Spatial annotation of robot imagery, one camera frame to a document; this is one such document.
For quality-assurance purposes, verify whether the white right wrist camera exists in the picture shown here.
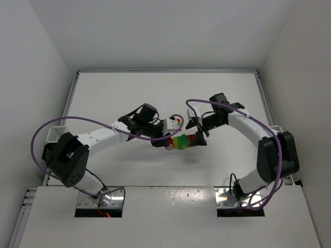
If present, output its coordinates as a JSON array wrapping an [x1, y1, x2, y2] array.
[[187, 106, 202, 125]]

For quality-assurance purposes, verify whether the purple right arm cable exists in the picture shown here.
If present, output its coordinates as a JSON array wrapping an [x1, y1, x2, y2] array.
[[185, 99, 283, 210]]

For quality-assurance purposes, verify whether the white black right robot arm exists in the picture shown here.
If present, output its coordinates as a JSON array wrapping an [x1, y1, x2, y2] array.
[[186, 93, 299, 200]]

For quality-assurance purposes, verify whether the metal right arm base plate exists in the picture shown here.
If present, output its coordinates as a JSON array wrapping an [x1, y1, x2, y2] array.
[[214, 186, 263, 207]]

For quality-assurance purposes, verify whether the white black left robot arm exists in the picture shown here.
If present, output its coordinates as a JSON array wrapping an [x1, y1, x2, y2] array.
[[42, 103, 183, 199]]

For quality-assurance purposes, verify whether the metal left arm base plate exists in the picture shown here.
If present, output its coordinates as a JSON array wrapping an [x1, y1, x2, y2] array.
[[77, 188, 126, 209]]

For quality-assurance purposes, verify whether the multicolour lego brick stack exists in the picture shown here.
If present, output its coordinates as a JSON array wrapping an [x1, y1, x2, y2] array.
[[166, 134, 195, 150]]

